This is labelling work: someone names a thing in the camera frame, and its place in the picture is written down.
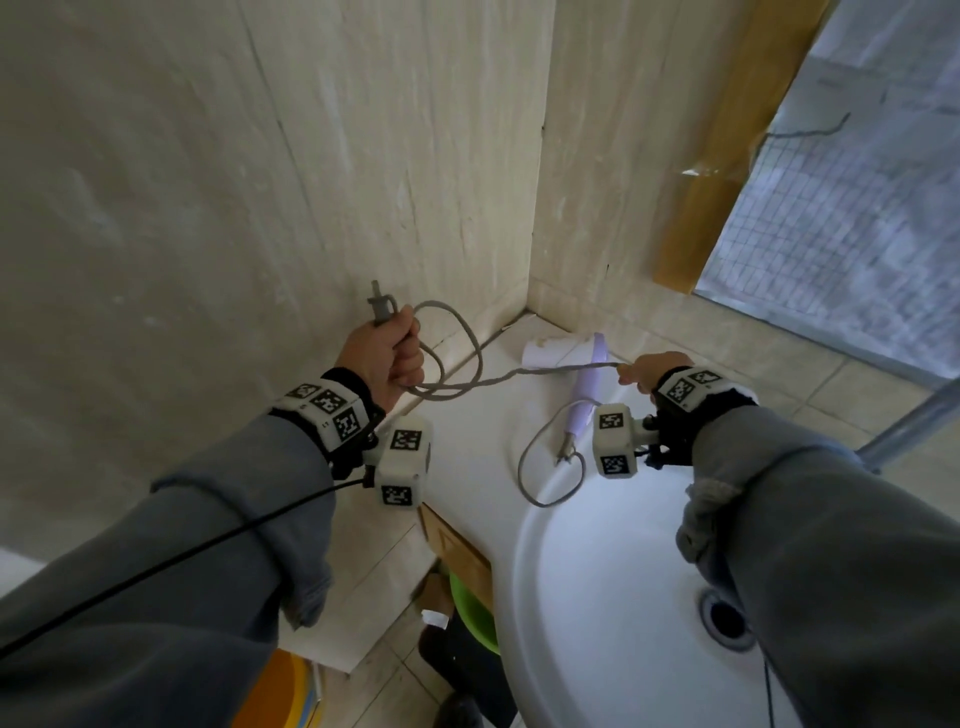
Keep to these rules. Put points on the black marker wristband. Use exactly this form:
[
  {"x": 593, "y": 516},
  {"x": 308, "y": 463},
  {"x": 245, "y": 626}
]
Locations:
[
  {"x": 694, "y": 397},
  {"x": 330, "y": 412}
]

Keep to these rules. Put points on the white marker wrist camera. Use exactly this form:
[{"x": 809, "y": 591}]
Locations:
[
  {"x": 403, "y": 461},
  {"x": 615, "y": 439}
]

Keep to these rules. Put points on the person's right hand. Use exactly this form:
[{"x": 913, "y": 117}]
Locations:
[{"x": 654, "y": 366}]

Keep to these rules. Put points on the person's left forearm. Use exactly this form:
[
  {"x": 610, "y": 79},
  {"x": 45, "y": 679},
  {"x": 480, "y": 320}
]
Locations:
[{"x": 150, "y": 570}]

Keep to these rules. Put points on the person's right fingers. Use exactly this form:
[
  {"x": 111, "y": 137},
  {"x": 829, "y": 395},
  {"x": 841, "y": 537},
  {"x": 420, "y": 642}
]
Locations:
[{"x": 631, "y": 372}]

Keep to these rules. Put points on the chrome metal pipe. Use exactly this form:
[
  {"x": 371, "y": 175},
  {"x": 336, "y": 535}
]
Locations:
[{"x": 911, "y": 427}]

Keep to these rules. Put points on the metal sink drain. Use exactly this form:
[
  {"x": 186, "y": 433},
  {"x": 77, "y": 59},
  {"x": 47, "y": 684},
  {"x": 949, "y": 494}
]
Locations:
[{"x": 726, "y": 619}]

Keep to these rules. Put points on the white ceramic sink basin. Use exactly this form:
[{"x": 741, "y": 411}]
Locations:
[{"x": 607, "y": 585}]

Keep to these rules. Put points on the orange plastic bucket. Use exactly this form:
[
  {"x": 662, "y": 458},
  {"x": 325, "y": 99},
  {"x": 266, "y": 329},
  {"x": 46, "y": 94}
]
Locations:
[{"x": 281, "y": 694}]

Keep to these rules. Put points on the wooden window frame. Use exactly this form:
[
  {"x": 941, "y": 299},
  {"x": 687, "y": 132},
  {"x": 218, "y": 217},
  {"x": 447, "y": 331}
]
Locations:
[{"x": 720, "y": 165}]

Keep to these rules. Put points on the green plastic basin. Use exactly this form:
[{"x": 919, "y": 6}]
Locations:
[{"x": 472, "y": 615}]

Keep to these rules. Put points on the person's left fingers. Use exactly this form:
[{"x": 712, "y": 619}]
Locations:
[{"x": 409, "y": 365}]

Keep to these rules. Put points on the brown cardboard piece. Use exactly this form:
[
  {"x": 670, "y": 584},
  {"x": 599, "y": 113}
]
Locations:
[{"x": 435, "y": 600}]

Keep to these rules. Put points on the purple handheld appliance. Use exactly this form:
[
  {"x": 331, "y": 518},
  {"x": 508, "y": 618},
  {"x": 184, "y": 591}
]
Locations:
[{"x": 589, "y": 382}]

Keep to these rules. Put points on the person's left hand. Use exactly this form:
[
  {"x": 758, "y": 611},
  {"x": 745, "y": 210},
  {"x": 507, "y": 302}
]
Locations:
[{"x": 379, "y": 356}]

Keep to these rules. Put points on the black bag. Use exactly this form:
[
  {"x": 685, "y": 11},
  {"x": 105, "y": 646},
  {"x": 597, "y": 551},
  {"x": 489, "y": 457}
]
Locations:
[{"x": 472, "y": 675}]

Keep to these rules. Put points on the person's right forearm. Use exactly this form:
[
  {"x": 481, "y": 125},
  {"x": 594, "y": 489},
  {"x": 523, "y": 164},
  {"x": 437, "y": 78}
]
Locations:
[{"x": 840, "y": 570}]

